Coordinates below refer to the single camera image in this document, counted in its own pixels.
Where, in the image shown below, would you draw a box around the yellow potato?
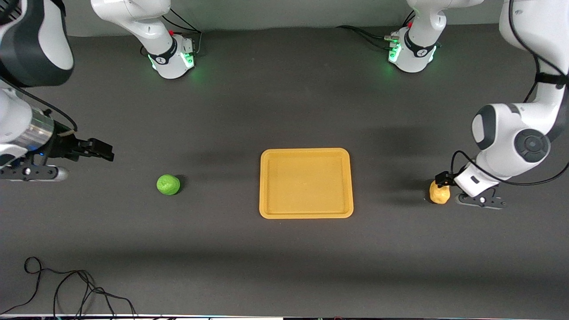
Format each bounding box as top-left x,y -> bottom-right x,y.
429,180 -> 451,205

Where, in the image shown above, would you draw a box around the green apple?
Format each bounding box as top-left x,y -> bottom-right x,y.
156,174 -> 181,196

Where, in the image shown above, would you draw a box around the yellow plastic tray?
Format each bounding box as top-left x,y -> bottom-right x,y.
259,148 -> 354,220

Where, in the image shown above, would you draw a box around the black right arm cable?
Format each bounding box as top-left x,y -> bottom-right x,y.
0,76 -> 79,133

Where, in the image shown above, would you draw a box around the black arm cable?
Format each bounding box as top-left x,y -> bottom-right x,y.
450,0 -> 569,187
0,76 -> 79,133

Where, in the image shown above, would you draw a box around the loose black table cable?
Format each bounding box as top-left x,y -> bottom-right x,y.
0,256 -> 138,319

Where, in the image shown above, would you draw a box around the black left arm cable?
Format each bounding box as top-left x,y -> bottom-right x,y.
450,0 -> 569,187

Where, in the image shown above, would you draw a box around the black right arm base cables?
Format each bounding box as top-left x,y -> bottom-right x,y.
161,8 -> 204,57

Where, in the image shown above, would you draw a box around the black arm base cables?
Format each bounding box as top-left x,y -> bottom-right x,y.
161,8 -> 204,57
336,10 -> 417,50

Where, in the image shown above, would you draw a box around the black left arm base cables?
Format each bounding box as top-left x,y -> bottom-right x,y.
336,10 -> 417,50

